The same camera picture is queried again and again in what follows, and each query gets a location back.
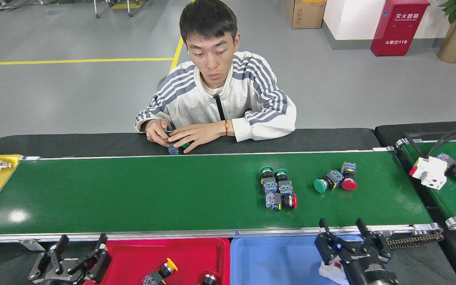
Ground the black conveyor drive chain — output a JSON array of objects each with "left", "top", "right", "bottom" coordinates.
[{"left": 386, "top": 232, "right": 445, "bottom": 250}]

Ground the person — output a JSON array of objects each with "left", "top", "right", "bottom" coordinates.
[{"left": 134, "top": 0, "right": 297, "bottom": 154}]

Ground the red fire extinguisher box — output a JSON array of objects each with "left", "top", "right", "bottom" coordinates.
[{"left": 370, "top": 0, "right": 431, "bottom": 57}]

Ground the red plastic tray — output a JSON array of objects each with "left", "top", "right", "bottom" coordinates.
[{"left": 84, "top": 237, "right": 231, "bottom": 285}]

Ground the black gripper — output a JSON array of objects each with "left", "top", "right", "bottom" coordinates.
[
  {"left": 315, "top": 218, "right": 399, "bottom": 285},
  {"left": 29, "top": 234, "right": 112, "bottom": 285}
]

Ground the blue plastic tray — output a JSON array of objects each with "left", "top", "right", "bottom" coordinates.
[{"left": 230, "top": 235, "right": 371, "bottom": 285}]

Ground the red push button switch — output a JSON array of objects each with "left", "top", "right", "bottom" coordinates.
[
  {"left": 202, "top": 270, "right": 220, "bottom": 285},
  {"left": 265, "top": 192, "right": 298, "bottom": 211}
]

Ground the person's right hand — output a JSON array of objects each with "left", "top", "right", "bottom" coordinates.
[{"left": 146, "top": 120, "right": 173, "bottom": 148}]

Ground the white circuit breaker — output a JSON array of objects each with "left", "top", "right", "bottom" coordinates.
[
  {"left": 409, "top": 156, "right": 448, "bottom": 190},
  {"left": 318, "top": 259, "right": 350, "bottom": 285}
]

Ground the person's left hand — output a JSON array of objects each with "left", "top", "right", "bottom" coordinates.
[{"left": 169, "top": 122, "right": 228, "bottom": 154}]

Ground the yellow push button switch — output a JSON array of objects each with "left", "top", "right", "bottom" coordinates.
[{"left": 142, "top": 258, "right": 179, "bottom": 285}]

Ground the red mushroom button switch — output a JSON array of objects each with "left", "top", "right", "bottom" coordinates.
[{"left": 340, "top": 162, "right": 358, "bottom": 192}]

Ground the brown cardboard box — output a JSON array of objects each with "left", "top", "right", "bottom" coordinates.
[{"left": 286, "top": 0, "right": 327, "bottom": 29}]

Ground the yellow flat floor panel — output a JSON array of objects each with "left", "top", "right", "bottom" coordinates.
[{"left": 111, "top": 1, "right": 144, "bottom": 9}]

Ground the long green conveyor belt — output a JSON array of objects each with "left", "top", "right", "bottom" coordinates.
[{"left": 0, "top": 146, "right": 444, "bottom": 248}]

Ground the white wheeled stand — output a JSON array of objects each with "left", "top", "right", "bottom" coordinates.
[{"left": 40, "top": 0, "right": 149, "bottom": 18}]

